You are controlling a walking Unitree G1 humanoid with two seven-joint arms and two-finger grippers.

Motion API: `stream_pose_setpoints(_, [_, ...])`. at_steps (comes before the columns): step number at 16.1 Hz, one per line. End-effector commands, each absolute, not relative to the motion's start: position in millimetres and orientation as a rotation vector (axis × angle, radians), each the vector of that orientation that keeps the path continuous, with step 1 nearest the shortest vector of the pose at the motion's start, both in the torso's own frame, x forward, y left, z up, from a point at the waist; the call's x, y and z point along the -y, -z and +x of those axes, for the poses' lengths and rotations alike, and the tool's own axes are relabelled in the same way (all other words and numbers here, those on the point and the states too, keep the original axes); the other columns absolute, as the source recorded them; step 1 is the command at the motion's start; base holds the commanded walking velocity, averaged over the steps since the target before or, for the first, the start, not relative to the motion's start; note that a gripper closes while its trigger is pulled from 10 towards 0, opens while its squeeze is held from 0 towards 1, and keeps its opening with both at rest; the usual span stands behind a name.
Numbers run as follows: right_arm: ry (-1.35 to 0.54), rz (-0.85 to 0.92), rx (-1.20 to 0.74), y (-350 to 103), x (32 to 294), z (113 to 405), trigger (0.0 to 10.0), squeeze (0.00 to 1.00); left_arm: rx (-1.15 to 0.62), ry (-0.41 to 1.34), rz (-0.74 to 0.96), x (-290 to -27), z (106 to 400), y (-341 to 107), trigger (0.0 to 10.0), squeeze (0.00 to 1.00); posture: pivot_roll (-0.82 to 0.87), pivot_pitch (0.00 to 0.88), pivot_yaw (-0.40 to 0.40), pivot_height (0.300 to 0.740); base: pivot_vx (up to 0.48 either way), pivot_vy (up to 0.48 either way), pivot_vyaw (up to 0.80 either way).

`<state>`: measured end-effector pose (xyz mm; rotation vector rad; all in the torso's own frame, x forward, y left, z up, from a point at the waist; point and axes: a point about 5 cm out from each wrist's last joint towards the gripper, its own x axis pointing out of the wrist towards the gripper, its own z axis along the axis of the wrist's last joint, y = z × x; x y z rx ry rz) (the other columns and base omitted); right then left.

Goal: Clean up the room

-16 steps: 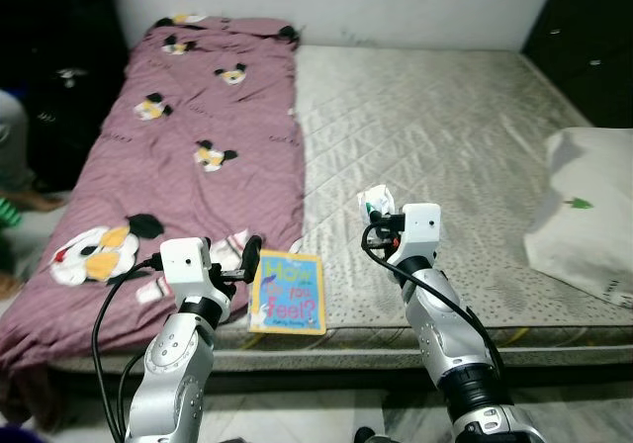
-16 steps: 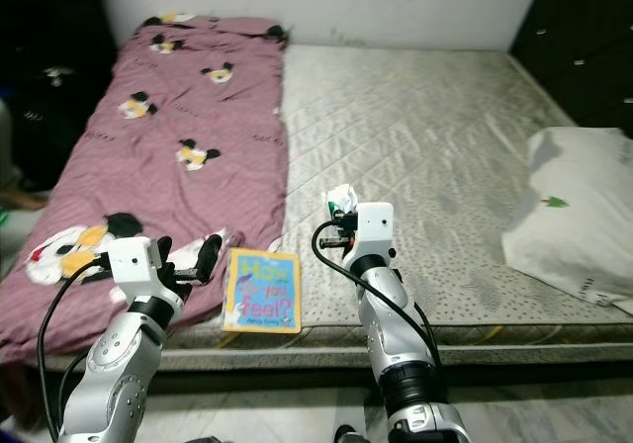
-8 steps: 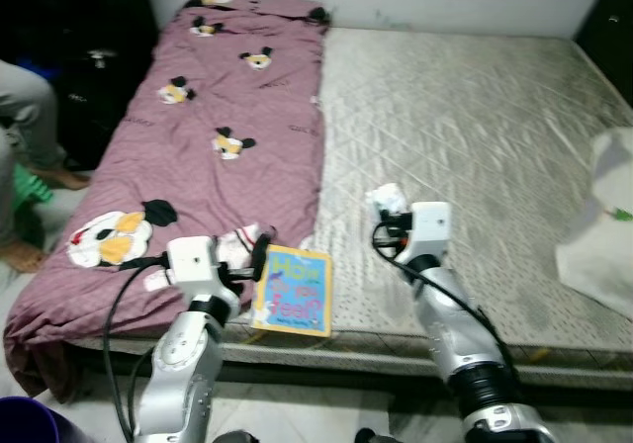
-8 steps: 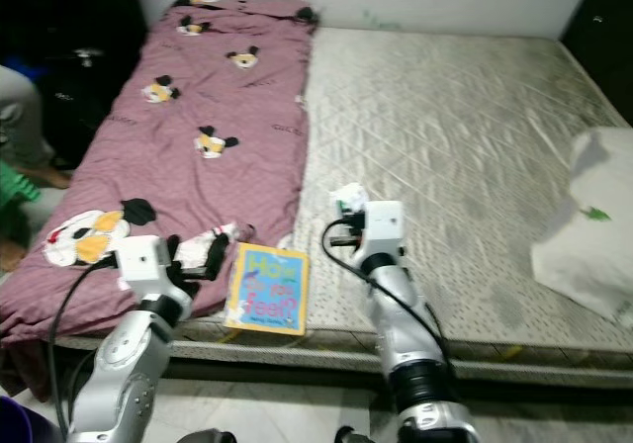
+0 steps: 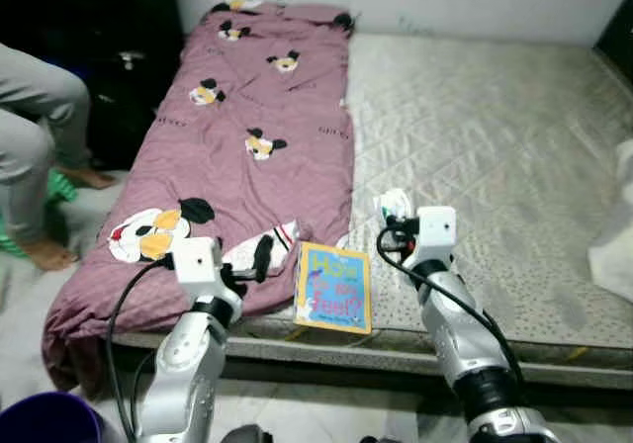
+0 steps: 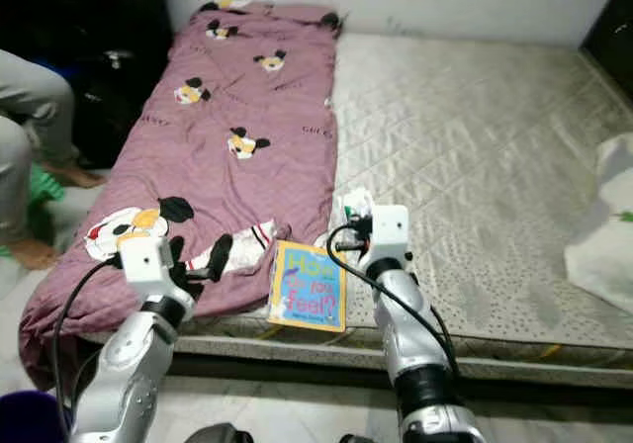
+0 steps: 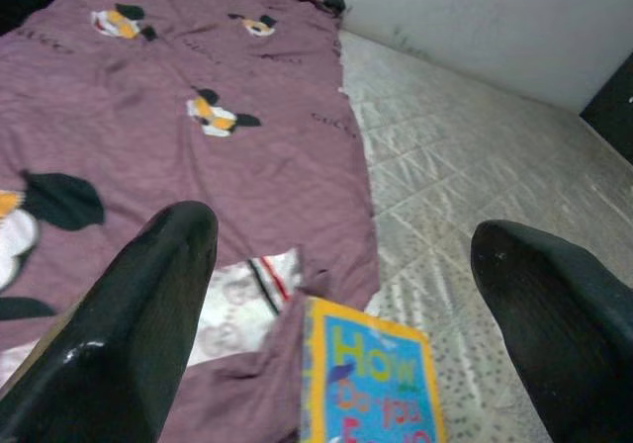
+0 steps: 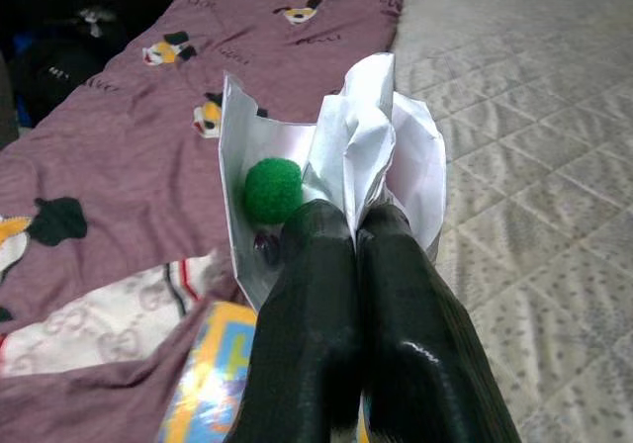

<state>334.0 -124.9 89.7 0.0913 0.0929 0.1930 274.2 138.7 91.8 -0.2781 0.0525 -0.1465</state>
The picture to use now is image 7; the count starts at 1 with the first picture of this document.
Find mauve cartoon print blanket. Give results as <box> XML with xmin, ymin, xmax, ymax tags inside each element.
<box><xmin>0</xmin><ymin>0</ymin><xmax>381</xmax><ymax>443</ymax></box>

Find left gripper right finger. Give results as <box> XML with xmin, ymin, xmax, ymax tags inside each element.
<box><xmin>469</xmin><ymin>219</ymin><xmax>633</xmax><ymax>443</ymax></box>

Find colourful children's picture book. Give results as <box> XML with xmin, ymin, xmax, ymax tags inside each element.
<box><xmin>298</xmin><ymin>297</ymin><xmax>446</xmax><ymax>443</ymax></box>

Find white quilted mattress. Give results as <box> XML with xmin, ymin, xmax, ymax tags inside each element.
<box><xmin>335</xmin><ymin>30</ymin><xmax>633</xmax><ymax>443</ymax></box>

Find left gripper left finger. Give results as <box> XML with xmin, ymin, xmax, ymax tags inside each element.
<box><xmin>0</xmin><ymin>200</ymin><xmax>220</xmax><ymax>443</ymax></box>

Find black tufted headboard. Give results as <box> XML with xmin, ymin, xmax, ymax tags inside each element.
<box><xmin>579</xmin><ymin>49</ymin><xmax>633</xmax><ymax>166</ymax></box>

